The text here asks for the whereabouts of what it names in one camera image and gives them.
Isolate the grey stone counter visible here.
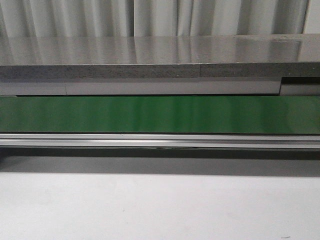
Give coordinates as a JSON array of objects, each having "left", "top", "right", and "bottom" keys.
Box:
[{"left": 0, "top": 34, "right": 320, "bottom": 96}]

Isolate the green conveyor belt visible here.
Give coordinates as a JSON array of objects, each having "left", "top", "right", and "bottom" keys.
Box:
[{"left": 0, "top": 96, "right": 320, "bottom": 135}]

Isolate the white curtain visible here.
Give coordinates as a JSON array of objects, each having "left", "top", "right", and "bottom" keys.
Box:
[{"left": 0, "top": 0, "right": 320, "bottom": 38}]

